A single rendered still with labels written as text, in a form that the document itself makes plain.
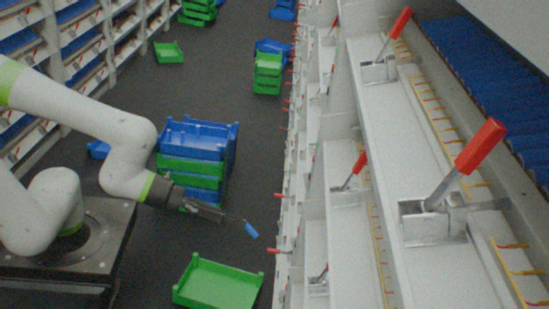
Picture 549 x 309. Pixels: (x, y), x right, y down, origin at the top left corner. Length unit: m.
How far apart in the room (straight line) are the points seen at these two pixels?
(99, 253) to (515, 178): 1.33
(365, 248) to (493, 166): 0.26
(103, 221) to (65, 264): 0.20
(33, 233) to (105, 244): 0.31
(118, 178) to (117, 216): 0.40
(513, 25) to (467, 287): 0.15
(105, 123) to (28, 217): 0.31
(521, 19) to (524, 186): 0.13
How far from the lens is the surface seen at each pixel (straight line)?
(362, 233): 0.58
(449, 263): 0.30
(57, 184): 1.39
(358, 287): 0.52
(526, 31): 0.22
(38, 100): 1.24
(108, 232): 1.57
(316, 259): 0.80
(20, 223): 1.28
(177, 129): 2.14
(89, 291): 1.50
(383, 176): 0.37
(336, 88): 0.74
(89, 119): 1.21
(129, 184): 1.24
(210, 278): 1.87
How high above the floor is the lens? 1.41
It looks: 32 degrees down
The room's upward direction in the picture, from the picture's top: 9 degrees clockwise
